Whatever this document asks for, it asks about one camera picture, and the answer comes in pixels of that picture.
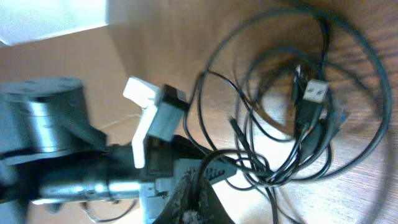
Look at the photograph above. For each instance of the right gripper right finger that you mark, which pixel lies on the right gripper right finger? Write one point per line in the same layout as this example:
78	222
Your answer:
209	206

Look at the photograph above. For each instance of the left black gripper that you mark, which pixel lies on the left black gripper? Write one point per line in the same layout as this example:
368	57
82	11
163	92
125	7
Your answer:
166	163

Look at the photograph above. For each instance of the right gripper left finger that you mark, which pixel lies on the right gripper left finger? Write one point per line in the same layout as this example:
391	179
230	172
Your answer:
178	203

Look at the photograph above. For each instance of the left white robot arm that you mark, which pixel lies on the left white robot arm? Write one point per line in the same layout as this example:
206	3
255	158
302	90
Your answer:
52	155

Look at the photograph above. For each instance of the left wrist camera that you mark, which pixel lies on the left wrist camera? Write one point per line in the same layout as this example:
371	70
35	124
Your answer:
162	110

